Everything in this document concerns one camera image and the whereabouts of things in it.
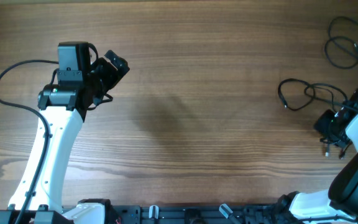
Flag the thin black usb cable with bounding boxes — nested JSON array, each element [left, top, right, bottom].
[[277, 78, 316, 112]]

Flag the thick black cable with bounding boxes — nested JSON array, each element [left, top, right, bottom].
[[324, 16, 358, 70]]

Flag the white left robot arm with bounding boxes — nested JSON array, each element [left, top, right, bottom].
[[0, 42, 130, 223]]

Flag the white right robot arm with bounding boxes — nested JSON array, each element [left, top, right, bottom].
[[277, 89, 358, 223]]

